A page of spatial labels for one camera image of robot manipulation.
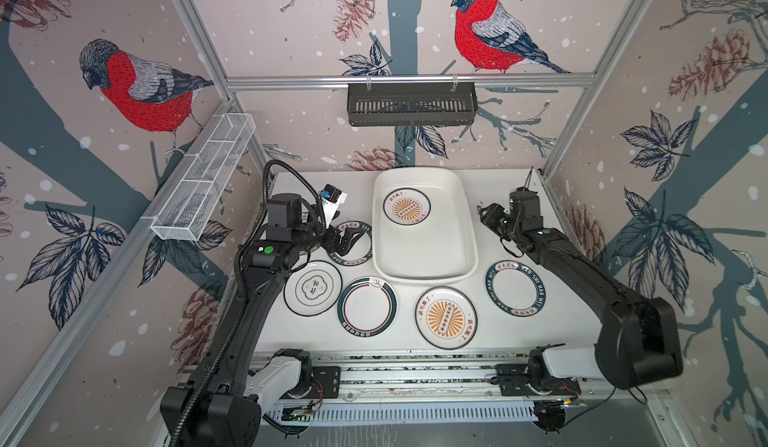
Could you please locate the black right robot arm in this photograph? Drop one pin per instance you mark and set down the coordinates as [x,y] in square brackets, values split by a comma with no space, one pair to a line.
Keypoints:
[638,341]

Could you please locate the white plastic bin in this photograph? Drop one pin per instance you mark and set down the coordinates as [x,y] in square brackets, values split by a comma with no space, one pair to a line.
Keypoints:
[442,249]

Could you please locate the white mesh wall shelf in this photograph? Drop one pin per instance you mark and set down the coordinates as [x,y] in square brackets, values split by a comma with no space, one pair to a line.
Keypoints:
[194,197]

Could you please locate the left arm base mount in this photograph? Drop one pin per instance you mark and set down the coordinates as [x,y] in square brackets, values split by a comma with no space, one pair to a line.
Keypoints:
[325,384]

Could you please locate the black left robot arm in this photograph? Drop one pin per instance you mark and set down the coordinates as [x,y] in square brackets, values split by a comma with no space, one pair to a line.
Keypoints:
[223,402]

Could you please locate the small orange sunburst plate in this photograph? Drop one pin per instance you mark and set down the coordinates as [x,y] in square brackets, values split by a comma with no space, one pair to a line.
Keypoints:
[406,206]

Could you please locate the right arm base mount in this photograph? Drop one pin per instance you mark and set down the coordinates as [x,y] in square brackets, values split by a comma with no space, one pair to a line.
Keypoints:
[519,380]

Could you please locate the aluminium front rail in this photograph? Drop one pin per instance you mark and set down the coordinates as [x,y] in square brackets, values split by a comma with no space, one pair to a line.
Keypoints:
[432,376]

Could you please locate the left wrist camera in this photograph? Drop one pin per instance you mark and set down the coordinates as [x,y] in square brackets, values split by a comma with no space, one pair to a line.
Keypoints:
[331,198]

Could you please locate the black hanging wire basket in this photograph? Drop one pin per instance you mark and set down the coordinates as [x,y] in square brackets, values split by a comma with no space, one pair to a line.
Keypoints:
[412,104]

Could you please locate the green red rim plate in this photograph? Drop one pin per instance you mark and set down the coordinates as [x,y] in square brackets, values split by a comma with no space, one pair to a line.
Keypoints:
[367,307]

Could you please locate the white plate black flower outline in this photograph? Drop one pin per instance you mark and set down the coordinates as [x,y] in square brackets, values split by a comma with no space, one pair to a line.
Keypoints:
[313,290]

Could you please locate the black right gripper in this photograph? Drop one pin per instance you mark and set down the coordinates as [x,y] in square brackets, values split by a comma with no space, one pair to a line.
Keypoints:
[494,216]

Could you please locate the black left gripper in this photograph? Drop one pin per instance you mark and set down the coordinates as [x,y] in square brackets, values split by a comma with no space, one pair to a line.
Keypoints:
[332,244]

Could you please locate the large orange sunburst plate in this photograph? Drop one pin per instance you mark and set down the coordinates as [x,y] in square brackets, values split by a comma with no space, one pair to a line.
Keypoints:
[446,318]

